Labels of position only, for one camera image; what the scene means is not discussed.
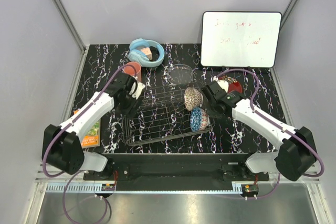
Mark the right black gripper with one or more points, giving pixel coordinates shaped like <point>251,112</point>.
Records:
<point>217,115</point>

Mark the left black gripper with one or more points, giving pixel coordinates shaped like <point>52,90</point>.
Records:
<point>130,112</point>

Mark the blue triangle pattern bowl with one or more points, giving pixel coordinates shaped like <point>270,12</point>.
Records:
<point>199,119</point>

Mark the beige patterned bowl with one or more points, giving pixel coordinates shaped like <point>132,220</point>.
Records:
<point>192,98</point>

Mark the black wire dish rack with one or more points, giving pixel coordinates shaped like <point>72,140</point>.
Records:
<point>162,116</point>

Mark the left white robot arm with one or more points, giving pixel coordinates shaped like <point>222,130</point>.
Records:
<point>62,144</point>

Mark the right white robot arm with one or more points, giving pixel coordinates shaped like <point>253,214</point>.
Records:
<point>295,148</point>

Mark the red floral lacquer bowl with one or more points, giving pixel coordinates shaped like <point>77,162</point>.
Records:
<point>229,84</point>

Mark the pink plastic cup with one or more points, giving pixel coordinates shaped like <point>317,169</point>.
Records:
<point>133,69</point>

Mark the orange treehouse book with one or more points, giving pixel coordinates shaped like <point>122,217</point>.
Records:
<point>92,137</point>

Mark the light blue headphones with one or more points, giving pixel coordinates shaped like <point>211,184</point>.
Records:
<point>140,52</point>

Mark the clear glass bowl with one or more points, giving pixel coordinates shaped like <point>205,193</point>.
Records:
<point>180,74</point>

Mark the pink wooden block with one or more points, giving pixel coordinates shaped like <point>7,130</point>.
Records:
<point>147,52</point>

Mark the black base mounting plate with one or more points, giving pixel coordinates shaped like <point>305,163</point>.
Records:
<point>227,166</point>

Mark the white dry-erase board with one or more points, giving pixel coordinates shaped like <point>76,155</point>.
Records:
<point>239,39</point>

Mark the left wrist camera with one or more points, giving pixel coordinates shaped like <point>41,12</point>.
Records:
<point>126,83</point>

